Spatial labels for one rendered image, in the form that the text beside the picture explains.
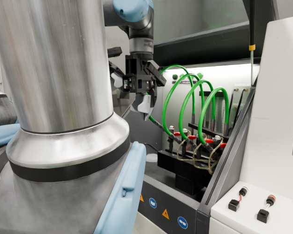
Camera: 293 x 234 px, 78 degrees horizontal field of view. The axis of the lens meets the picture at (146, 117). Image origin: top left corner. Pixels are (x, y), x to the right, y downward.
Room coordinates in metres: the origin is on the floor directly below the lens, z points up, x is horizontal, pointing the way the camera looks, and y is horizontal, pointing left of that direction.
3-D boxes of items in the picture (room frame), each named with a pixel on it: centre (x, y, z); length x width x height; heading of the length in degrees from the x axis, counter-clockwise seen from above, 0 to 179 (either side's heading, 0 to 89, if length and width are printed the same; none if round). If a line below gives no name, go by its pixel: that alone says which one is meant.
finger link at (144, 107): (0.58, 0.01, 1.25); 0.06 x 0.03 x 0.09; 133
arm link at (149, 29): (0.59, 0.02, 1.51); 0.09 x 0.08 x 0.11; 171
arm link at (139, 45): (0.59, 0.01, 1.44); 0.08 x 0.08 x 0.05
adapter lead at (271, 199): (0.45, -0.34, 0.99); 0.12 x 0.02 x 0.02; 135
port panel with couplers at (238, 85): (0.90, -0.48, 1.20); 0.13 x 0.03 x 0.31; 44
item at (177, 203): (0.73, 0.05, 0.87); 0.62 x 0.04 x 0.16; 44
